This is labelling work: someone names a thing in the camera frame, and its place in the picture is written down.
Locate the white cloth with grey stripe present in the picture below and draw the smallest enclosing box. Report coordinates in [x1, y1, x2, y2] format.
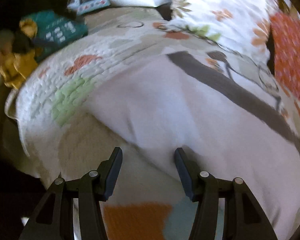
[85, 51, 300, 239]

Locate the heart patterned quilt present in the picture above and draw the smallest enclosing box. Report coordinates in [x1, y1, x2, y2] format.
[5, 6, 300, 240]

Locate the yellow fabric item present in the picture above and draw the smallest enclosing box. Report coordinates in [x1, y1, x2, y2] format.
[0, 18, 38, 89]

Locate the orange floral pillow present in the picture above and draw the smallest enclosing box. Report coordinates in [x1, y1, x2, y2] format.
[271, 12, 300, 101]

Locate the white floral pillow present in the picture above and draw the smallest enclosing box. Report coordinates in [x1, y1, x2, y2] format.
[164, 0, 279, 64]

